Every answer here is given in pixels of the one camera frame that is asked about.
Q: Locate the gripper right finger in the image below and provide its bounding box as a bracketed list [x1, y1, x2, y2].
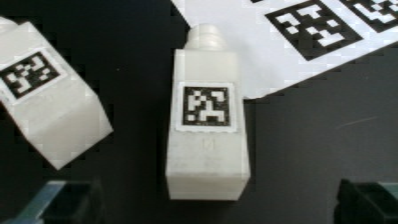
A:
[336, 179, 398, 224]

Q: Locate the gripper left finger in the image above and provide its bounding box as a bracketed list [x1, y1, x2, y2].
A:
[11, 180, 101, 224]

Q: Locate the white table leg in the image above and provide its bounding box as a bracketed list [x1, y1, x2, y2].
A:
[0, 17, 112, 168]
[165, 24, 250, 201]

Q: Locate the white marker sheet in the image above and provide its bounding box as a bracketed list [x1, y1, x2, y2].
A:
[170, 0, 398, 99]

